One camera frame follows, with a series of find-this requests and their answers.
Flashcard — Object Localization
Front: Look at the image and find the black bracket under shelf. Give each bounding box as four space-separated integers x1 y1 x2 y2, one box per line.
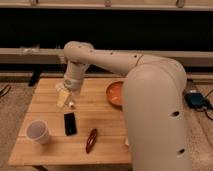
28 68 42 87

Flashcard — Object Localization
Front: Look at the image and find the dark red pepper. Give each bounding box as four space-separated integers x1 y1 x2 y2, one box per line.
86 129 98 154

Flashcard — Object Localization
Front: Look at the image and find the blue device on floor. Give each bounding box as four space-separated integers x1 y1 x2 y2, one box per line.
185 91 210 108

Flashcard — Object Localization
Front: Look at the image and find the small white bottle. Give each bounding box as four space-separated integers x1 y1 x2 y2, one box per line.
55 82 75 108

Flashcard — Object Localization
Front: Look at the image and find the wooden table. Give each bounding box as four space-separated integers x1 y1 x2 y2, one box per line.
9 78 131 166

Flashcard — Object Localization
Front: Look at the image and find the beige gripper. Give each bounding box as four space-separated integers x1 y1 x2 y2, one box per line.
57 77 82 108

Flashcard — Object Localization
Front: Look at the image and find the orange bowl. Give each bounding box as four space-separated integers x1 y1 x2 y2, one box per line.
106 81 123 107

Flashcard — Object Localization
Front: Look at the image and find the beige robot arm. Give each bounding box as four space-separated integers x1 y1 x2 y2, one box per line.
63 41 192 171

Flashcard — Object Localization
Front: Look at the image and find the black rectangular block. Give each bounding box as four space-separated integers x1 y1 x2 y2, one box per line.
64 113 77 136

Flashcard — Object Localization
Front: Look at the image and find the white paper cup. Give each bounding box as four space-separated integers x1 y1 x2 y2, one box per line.
26 120 50 144

